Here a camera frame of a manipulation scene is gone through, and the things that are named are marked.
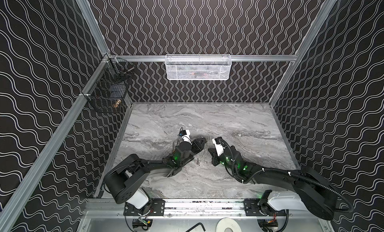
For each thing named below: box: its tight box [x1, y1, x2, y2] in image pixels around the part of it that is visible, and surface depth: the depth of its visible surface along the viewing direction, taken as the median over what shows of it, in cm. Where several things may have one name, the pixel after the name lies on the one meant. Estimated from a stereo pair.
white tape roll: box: [216, 217, 242, 232], surface depth 71 cm
